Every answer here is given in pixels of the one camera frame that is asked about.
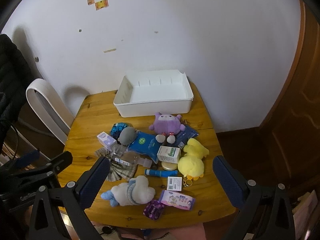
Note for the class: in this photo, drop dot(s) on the gold round compact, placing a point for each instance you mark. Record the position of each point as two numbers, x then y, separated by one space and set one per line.
168 166

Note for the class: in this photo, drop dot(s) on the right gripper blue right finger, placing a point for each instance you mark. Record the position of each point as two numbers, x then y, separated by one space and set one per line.
232 182

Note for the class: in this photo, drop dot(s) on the white plastic storage bin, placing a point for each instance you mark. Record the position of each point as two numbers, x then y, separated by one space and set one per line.
145 93

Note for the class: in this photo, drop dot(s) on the black clothing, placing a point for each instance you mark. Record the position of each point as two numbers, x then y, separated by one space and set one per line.
15 77

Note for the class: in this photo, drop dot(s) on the yellow duck plush toy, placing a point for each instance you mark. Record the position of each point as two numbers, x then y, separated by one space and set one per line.
191 165

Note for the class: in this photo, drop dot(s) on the pink tissue pack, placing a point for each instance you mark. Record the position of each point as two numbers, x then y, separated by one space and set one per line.
177 200

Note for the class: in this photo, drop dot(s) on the small white barcode box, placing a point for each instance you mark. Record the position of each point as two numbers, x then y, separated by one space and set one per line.
174 184

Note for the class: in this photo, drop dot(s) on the white blue plush toy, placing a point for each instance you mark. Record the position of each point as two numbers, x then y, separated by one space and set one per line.
135 192

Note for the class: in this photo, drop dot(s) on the white green medicine box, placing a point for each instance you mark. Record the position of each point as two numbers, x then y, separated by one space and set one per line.
169 154

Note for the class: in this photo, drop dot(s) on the small lavender box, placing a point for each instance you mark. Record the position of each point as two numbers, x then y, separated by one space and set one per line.
106 140

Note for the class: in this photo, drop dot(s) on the clear plastic bottle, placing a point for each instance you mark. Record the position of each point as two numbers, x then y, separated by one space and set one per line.
124 156

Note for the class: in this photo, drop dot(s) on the blue green ball toy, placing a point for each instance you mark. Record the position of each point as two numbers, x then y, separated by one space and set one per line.
117 129

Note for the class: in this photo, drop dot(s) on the blue cream tube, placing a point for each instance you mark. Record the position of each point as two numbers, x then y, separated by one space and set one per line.
159 173

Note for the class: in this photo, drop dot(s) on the dark blue tissue pack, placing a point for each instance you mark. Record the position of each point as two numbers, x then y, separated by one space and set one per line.
183 136

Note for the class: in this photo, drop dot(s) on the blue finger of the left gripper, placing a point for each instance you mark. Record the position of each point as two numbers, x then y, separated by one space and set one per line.
60 162

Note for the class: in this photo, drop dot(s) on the blue Hiipapa wipes pack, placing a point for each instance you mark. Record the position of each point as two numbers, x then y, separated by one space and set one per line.
146 144

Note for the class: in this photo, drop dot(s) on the purple dotted packet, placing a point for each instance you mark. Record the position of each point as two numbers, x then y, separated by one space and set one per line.
154 209

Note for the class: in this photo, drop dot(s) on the grey plush mouse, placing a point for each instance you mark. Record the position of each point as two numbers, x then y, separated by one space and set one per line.
127 136

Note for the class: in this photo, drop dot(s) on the plaid fabric bow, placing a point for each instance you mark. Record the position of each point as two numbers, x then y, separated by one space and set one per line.
117 170

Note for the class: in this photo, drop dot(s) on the purple plush toy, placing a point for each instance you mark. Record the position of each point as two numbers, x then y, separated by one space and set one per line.
166 127

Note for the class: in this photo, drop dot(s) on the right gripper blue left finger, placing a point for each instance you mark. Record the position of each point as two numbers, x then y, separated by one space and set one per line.
90 182

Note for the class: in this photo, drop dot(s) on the white curved chair back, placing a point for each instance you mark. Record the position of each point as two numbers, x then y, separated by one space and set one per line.
48 106

